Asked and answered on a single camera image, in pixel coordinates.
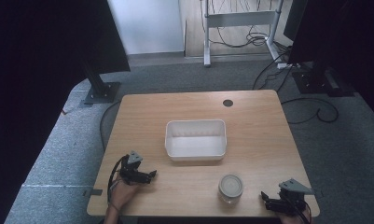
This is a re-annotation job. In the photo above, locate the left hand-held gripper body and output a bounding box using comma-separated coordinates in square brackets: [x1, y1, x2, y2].
[118, 150, 149, 187]

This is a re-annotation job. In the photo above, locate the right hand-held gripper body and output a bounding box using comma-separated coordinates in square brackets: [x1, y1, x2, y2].
[270, 177, 315, 217]

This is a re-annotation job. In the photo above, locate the person's right hand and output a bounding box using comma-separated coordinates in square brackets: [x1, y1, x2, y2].
[280, 208, 313, 224]

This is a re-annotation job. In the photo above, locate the person's left hand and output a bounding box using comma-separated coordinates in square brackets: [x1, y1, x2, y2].
[109, 180, 143, 213]

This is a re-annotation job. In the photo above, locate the glass jar with grey lid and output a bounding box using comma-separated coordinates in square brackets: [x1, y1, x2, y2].
[217, 174, 244, 205]

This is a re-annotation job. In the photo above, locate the white plastic bin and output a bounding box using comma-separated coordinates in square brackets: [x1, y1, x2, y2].
[164, 119, 228, 162]

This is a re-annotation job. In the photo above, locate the black metal stand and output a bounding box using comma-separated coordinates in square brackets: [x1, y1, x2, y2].
[81, 55, 121, 105]

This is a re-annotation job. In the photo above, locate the black stand base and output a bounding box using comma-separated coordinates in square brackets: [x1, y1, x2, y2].
[291, 68, 355, 98]

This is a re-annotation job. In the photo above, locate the white power strip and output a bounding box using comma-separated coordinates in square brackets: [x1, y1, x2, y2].
[276, 63, 301, 70]

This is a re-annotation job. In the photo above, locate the black curtain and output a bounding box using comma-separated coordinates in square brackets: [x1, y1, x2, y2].
[287, 0, 374, 124]
[0, 0, 132, 224]

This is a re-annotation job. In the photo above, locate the dark monitor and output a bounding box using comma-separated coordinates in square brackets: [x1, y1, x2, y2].
[283, 0, 310, 42]

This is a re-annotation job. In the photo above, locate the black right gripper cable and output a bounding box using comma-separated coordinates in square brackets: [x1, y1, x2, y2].
[284, 194, 312, 224]

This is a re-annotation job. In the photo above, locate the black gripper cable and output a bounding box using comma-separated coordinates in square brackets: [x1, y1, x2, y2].
[284, 194, 312, 224]
[106, 154, 129, 203]

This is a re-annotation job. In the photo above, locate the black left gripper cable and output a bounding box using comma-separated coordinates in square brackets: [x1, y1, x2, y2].
[106, 154, 129, 203]

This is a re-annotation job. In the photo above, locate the grey metal table bracket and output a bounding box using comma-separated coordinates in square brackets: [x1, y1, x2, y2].
[82, 189, 104, 198]

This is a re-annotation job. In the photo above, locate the black floor cable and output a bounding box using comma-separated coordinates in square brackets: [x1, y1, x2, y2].
[99, 99, 123, 152]
[251, 50, 293, 93]
[281, 97, 340, 125]

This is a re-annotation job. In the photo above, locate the tangle of black cables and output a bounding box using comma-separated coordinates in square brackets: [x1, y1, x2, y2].
[206, 0, 290, 50]

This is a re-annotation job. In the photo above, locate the white desk frame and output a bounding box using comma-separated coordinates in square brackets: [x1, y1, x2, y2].
[201, 0, 284, 68]

